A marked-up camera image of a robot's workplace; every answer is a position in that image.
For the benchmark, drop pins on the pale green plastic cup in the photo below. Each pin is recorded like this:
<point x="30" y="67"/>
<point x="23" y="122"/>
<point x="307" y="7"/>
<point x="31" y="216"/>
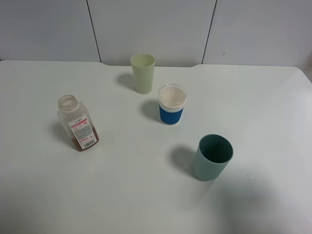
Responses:
<point x="143" y="71"/>

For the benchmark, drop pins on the clear plastic drink bottle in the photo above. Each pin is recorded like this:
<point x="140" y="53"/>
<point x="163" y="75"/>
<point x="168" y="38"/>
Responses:
<point x="77" y="122"/>

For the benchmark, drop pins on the teal plastic cup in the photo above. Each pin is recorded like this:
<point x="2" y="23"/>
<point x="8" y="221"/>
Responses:
<point x="214" y="152"/>

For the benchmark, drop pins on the glass cup with blue sleeve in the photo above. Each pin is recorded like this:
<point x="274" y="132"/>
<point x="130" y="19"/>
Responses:
<point x="171" y="98"/>

